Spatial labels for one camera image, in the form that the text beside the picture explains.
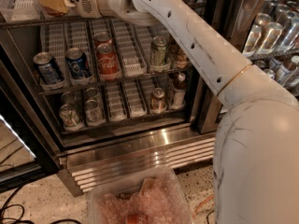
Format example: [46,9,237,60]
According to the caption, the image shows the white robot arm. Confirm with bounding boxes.
[48,0,299,224]

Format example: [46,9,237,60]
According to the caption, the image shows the red coke can behind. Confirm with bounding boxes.
[93,32,113,47]

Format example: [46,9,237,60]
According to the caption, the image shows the blue pepsi can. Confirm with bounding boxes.
[65,48,92,79]
[33,51,64,85]

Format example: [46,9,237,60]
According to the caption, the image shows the blue pepsi can left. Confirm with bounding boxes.
[33,51,64,85]

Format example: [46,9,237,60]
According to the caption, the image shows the red coke can front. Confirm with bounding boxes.
[96,43,120,75]

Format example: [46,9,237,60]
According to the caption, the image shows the stainless steel fridge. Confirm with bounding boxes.
[0,0,299,198]

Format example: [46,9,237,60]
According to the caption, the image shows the silver can bottom back left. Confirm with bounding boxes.
[61,91,76,106]

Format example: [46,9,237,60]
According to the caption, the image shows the green can middle shelf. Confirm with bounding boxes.
[150,36,167,67]

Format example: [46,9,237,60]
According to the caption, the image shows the silver green can bottom left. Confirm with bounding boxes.
[59,104,81,129]

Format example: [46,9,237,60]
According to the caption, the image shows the brown gold can front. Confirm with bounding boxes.
[175,47,189,63]

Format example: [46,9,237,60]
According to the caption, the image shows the brown can bottom shelf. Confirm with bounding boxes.
[150,88,166,113]

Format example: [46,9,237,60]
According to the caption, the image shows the white bottle bottom shelf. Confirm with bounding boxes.
[170,73,187,109]

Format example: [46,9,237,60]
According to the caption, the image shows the open fridge door left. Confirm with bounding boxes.
[0,56,60,193]

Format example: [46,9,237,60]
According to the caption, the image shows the closed glass fridge door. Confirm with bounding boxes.
[197,0,299,134]

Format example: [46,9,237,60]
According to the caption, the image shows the red can in bin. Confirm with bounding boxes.
[125,214,148,224]

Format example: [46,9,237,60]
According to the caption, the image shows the clear plastic bin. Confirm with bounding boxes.
[88,166,193,224]

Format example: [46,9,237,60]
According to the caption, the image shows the wire top shelf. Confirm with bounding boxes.
[0,2,208,29]

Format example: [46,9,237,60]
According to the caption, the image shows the wire shelf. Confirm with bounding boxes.
[37,66,191,95]
[0,2,208,29]

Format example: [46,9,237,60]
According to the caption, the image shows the wire middle shelf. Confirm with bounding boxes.
[37,66,191,95]

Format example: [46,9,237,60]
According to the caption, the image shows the black cable left floor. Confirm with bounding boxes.
[0,184,82,224]

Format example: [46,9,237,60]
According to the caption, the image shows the black cable floor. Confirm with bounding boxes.
[206,209,217,224]
[0,184,82,224]

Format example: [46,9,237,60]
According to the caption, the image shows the orange cable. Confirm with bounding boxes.
[192,193,215,217]

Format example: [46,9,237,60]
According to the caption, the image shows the black cable right floor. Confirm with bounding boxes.
[206,209,217,224]

